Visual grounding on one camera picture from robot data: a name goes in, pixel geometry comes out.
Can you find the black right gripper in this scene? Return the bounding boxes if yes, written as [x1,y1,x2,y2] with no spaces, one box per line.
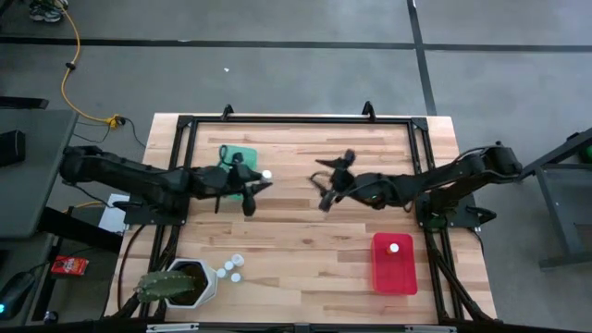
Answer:
[308,148,361,213]

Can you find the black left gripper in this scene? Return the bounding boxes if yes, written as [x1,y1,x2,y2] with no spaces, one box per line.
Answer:
[202,154,275,217]

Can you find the green plastic bin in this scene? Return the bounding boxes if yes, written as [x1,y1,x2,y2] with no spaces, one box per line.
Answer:
[216,144,259,201]

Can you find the red plastic bin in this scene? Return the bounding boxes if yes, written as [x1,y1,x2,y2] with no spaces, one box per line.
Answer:
[370,231,419,296]

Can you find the white hexagonal plant pot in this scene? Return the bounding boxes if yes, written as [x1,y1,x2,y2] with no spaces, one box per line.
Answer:
[164,257,218,310]

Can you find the green cactus plant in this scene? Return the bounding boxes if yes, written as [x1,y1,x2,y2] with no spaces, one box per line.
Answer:
[133,271,198,304]

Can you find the white box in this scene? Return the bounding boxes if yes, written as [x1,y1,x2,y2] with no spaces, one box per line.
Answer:
[97,192,130,235]

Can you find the black side stand beam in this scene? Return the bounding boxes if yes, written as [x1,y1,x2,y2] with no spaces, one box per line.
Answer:
[36,205,125,254]

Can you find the red snack packet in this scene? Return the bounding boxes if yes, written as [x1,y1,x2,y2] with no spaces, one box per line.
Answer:
[50,255,90,278]

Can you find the grey metal stand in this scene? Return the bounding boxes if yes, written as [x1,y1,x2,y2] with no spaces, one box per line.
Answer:
[508,127,592,270]

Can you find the grey side table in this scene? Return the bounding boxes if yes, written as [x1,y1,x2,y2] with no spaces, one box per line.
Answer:
[0,108,79,240]

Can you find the black flat bar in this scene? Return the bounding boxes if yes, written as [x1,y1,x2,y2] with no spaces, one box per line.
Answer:
[0,95,50,111]

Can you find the black pouch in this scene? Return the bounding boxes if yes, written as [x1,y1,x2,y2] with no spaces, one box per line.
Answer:
[0,129,27,167]

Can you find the black computer mouse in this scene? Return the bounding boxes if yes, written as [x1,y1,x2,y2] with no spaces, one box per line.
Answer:
[0,271,36,321]

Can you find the person's shoe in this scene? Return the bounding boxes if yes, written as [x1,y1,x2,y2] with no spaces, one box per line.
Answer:
[28,0,69,24]

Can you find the black aluminium rail frame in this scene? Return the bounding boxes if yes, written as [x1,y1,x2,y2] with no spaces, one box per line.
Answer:
[104,113,499,325]

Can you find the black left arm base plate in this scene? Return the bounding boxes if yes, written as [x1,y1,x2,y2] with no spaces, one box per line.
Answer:
[113,201,189,228]

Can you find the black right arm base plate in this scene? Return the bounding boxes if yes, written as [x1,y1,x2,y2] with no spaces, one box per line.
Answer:
[415,193,499,230]

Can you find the black power cable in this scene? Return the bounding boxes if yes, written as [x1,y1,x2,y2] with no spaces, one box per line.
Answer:
[73,115,148,150]

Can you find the silver metal bracket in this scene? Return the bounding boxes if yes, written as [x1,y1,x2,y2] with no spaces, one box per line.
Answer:
[146,323,200,333]
[404,325,458,333]

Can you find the yellow extension cable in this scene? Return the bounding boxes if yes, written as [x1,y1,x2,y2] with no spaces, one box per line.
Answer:
[54,0,122,130]

